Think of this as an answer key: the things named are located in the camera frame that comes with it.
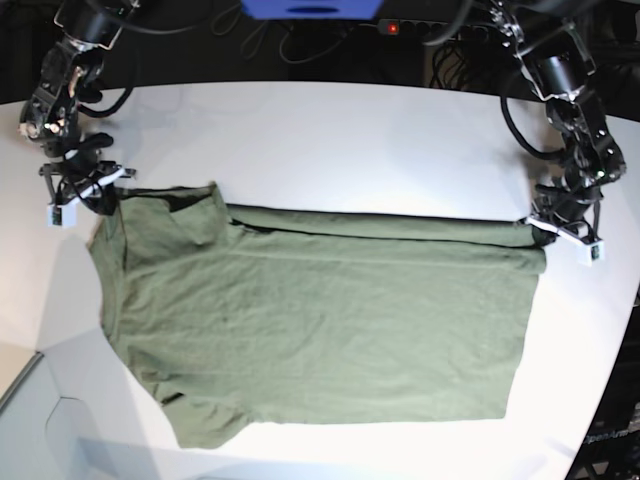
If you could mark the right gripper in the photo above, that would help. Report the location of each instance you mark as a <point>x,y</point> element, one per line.
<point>77,173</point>

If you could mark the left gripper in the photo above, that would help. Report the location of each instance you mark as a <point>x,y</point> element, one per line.
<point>571,213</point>

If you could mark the olive green t-shirt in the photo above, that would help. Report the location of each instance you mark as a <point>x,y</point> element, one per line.
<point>231,315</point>

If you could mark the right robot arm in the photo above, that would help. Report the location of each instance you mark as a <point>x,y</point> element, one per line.
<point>67,85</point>

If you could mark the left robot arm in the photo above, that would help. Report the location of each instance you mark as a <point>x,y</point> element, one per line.
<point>553,58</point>

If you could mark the black power strip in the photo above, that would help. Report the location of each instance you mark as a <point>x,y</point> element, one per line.
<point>420,29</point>

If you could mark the blue box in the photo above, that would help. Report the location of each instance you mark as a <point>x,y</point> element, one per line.
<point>311,9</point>

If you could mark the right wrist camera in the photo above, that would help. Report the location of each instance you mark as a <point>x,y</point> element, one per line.
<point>62,216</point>

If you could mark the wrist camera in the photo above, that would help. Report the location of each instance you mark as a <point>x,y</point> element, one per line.
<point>590,253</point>
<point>62,216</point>

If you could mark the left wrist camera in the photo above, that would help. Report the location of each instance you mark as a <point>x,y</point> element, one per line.
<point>590,253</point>

